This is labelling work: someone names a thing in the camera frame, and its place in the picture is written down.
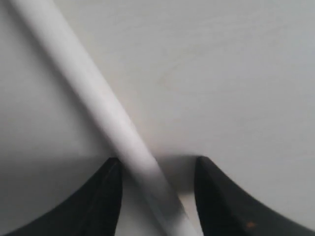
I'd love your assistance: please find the wooden drumstick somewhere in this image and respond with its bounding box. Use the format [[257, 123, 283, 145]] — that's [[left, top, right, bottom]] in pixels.
[[12, 0, 197, 236]]

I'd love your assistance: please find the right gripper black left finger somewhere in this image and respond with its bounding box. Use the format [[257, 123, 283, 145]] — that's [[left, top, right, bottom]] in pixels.
[[9, 158, 123, 236]]

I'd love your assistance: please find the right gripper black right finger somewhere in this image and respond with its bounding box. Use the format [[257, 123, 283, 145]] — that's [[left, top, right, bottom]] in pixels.
[[194, 156, 315, 236]]

